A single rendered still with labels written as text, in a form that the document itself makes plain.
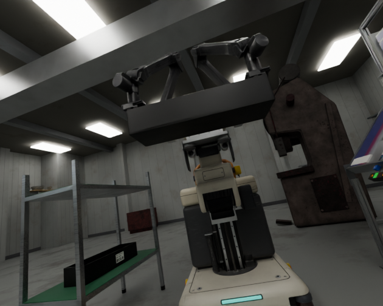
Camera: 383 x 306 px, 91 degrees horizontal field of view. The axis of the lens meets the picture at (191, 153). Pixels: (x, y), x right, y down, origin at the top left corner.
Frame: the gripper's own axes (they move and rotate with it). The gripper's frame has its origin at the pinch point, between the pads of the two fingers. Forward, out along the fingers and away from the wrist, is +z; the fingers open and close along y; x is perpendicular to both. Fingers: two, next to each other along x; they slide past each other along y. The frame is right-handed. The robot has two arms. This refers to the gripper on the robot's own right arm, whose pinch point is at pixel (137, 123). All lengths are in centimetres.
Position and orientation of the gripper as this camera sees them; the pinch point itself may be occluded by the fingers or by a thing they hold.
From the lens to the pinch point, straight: 89.4
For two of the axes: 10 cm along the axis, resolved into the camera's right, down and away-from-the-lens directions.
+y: 9.7, -2.2, -1.0
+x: 1.5, 2.3, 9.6
